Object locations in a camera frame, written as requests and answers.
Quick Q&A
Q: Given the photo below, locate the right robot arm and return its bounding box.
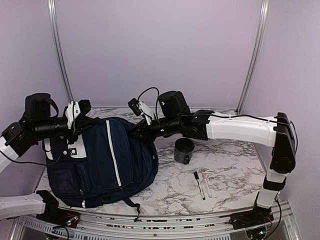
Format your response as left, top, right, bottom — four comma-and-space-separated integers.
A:
128, 90, 298, 224

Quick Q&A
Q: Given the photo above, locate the dark grey metal mug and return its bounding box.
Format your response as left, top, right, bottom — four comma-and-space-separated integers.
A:
174, 138, 195, 165

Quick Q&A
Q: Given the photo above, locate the navy blue student backpack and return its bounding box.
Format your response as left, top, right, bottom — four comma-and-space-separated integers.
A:
43, 117, 159, 212

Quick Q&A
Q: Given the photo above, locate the pink cap marker pen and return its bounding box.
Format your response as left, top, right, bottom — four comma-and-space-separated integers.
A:
202, 173, 212, 198

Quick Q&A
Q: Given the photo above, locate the front aluminium rail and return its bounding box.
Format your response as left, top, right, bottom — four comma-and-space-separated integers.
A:
10, 202, 300, 240

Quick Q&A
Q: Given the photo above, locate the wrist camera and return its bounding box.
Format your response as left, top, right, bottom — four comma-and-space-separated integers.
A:
64, 99, 92, 129
128, 98, 156, 125

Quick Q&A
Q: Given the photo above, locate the right aluminium frame post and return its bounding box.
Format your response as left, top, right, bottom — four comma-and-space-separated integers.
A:
236, 0, 270, 114

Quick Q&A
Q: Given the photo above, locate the left aluminium frame post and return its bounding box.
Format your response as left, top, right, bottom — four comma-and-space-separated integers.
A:
47, 0, 75, 102

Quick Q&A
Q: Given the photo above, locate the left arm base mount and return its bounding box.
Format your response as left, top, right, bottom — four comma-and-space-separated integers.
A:
36, 190, 80, 229

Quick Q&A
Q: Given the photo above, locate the blue cap marker pen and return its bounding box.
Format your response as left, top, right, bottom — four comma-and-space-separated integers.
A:
193, 171, 206, 201

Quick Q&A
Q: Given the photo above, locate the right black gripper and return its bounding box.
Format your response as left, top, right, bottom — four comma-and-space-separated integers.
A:
127, 115, 182, 144

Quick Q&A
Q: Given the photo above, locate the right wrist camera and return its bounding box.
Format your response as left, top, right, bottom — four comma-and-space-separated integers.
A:
128, 98, 156, 125

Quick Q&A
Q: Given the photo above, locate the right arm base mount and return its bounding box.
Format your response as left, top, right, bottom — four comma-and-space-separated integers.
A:
228, 201, 274, 230

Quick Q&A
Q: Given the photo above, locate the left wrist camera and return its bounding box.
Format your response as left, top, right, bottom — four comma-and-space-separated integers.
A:
64, 99, 92, 129

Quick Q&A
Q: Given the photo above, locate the aluminium frame post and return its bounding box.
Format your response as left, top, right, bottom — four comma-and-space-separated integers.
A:
47, 0, 75, 102
236, 0, 270, 114

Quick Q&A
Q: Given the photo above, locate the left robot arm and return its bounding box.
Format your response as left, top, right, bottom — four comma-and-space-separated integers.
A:
0, 93, 95, 223

